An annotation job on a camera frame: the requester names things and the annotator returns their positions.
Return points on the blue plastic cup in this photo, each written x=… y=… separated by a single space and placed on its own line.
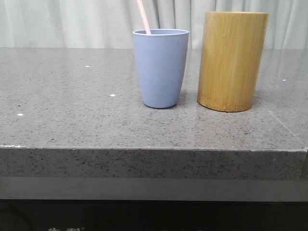
x=160 y=59

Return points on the bamboo cylindrical holder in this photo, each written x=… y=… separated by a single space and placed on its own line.
x=231 y=54

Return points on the white pleated curtain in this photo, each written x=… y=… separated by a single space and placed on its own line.
x=110 y=23

